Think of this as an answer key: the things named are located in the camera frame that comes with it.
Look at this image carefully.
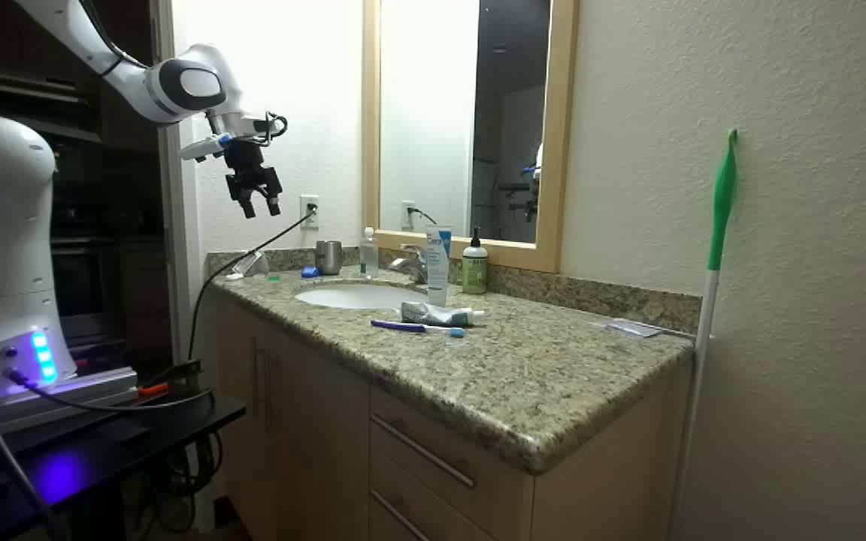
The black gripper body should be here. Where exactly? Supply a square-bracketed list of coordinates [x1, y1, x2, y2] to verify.
[225, 138, 283, 199]

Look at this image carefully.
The clear plastic bottle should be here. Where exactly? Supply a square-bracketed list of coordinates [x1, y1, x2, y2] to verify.
[357, 225, 378, 280]

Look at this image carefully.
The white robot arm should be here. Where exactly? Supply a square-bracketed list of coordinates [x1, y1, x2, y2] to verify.
[0, 0, 289, 399]

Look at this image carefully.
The green soap pump bottle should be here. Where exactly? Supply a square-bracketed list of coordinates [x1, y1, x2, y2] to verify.
[463, 235, 487, 295]

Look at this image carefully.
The stainless steel cup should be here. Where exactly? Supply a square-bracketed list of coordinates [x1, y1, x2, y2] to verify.
[317, 242, 342, 276]

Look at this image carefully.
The white oval sink basin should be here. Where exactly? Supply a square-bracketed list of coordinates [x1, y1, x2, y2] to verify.
[298, 284, 424, 309]

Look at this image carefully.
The chrome sink faucet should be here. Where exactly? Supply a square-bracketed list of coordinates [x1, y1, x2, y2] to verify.
[391, 245, 428, 286]

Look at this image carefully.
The orange black clamp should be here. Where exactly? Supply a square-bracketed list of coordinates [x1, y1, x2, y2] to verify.
[140, 362, 202, 403]

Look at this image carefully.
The wood framed mirror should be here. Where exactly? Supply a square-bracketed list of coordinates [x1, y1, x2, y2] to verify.
[364, 0, 580, 270]

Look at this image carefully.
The blue toothbrush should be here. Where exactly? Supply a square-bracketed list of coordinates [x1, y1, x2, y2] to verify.
[370, 319, 465, 339]

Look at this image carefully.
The wooden vanity cabinet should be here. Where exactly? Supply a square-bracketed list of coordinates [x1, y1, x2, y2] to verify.
[212, 289, 689, 541]

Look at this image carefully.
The black robot cart table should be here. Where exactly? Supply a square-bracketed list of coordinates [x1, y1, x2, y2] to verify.
[0, 398, 248, 541]

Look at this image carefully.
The clear plastic packet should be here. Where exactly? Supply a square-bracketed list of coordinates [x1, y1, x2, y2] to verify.
[604, 319, 664, 339]

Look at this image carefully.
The black power cable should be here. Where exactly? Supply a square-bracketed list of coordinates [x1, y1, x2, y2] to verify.
[185, 208, 318, 366]

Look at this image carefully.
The white wall outlet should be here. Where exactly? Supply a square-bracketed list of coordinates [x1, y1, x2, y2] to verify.
[302, 192, 318, 232]

